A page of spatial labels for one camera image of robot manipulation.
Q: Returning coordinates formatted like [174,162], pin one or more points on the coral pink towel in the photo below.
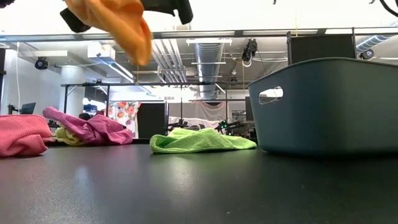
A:
[21,133]

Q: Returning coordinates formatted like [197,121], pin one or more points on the silver ventilation duct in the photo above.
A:
[208,62]

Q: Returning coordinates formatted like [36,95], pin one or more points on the black cabinet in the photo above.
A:
[150,120]

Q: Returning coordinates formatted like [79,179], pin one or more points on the grey-blue plastic basket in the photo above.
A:
[326,109]

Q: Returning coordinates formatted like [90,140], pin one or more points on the magenta towel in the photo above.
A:
[96,130]

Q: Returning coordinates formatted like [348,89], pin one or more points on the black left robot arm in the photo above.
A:
[5,2]

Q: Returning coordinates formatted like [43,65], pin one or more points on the white ceiling light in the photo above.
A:
[209,41]

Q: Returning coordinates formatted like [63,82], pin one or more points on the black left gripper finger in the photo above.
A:
[185,11]
[157,6]

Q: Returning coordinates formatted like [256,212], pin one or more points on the silver spiral duct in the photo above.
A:
[373,42]

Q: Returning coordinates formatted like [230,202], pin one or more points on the black background robot arm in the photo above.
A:
[178,125]
[230,126]

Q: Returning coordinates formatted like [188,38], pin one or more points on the black upright panel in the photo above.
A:
[321,48]

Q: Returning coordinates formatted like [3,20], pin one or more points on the floral cloth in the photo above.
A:
[124,116]

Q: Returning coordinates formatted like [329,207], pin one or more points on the grey hanging sheet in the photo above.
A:
[205,110]

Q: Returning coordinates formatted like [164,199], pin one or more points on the light green towel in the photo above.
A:
[199,141]

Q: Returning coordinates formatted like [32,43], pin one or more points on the black hanging camera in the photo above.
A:
[249,49]

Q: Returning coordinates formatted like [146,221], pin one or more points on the black dome ceiling camera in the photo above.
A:
[367,54]
[41,63]

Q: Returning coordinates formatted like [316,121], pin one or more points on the yellow towel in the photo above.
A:
[66,137]

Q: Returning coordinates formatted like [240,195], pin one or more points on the dark computer monitor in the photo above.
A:
[28,107]

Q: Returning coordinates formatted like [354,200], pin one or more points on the large dark monitor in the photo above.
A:
[248,109]

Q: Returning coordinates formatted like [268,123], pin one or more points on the person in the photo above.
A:
[84,116]

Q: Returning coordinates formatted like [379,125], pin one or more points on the grey overhead frame bar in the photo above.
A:
[199,33]

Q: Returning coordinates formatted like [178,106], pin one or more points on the orange towel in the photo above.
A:
[121,28]

